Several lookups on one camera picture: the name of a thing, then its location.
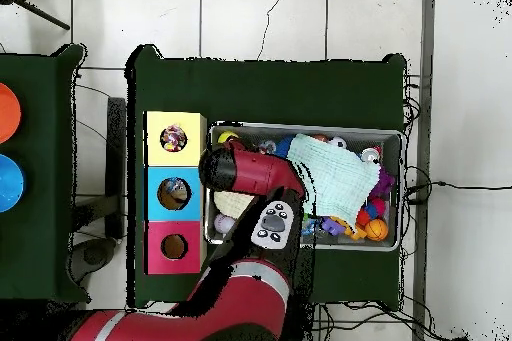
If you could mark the mint waffle cloth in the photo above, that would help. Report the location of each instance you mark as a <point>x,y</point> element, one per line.
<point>340,181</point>

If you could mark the red and silver can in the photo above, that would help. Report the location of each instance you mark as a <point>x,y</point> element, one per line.
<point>370,155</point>

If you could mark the dark tripod leg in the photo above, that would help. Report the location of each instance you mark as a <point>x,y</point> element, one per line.
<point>40,15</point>

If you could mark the orange round bowl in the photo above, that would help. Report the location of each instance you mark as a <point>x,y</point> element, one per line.
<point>8,113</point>

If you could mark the black upright panel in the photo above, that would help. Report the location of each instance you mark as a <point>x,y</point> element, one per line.
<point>116,165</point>

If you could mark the dark green table cloth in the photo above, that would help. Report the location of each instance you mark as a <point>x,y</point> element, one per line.
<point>36,237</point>
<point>264,93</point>

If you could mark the orange toy basketball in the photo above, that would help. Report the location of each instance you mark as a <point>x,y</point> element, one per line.
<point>376,230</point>

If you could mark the wooden box three round holes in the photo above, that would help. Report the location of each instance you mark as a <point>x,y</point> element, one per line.
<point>156,153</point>

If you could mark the white toy baseball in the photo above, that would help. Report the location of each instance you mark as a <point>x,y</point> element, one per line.
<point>223,224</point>

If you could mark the yellow ball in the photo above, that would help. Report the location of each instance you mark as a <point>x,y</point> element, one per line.
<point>227,136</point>

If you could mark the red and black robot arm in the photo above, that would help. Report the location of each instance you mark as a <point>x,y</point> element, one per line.
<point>256,173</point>

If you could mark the grey floor foot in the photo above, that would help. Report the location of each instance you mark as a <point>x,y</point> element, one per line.
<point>94,255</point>

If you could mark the small soccer ball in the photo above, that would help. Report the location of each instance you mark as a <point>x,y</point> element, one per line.
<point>338,142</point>

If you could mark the cream waffle cloth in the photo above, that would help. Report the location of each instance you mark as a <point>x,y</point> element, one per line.
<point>232,203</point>

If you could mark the blue round bowl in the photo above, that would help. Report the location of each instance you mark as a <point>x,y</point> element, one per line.
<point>8,183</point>

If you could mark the purple spiky toy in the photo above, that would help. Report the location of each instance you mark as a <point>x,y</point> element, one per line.
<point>384,183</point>

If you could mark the small polka dot paper ball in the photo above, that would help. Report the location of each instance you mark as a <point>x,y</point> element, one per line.
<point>172,139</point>

